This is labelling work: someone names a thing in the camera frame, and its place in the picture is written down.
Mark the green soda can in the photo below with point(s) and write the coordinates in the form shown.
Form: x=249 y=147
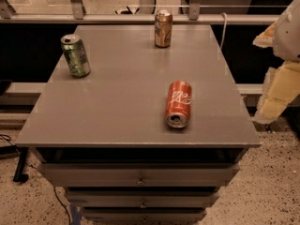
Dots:
x=76 y=56

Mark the top grey drawer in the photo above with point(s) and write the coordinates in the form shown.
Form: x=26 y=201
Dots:
x=138 y=175

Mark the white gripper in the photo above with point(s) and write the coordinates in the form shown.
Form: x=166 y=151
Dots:
x=289 y=37

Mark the grey drawer cabinet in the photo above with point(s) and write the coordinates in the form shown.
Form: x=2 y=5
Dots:
x=116 y=114

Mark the middle grey drawer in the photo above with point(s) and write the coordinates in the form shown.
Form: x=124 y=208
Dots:
x=142 y=199

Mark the gold soda can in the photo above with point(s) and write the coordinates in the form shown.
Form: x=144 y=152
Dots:
x=163 y=28

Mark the black table leg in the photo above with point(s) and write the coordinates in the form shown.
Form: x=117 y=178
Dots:
x=20 y=176

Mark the bottom grey drawer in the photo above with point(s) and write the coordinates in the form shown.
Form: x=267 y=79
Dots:
x=143 y=215

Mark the red cola can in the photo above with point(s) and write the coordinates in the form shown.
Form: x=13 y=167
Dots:
x=178 y=105

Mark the grey drawer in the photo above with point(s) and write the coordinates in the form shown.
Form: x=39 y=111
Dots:
x=138 y=175
x=143 y=215
x=142 y=199

